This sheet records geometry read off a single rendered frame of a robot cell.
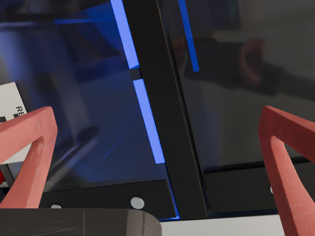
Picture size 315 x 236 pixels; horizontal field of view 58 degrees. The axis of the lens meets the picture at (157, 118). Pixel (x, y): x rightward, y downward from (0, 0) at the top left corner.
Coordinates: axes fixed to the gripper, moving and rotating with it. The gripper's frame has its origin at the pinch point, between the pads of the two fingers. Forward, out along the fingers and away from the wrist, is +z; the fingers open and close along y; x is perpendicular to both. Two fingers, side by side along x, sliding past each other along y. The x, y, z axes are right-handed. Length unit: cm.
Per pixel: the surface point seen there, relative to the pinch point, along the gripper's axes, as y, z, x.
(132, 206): 2.6, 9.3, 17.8
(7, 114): 15.7, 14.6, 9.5
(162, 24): -0.4, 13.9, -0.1
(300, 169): -12.7, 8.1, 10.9
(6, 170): 17.4, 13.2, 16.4
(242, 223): -8.4, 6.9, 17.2
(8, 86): 15.0, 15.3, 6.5
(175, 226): -1.9, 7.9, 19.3
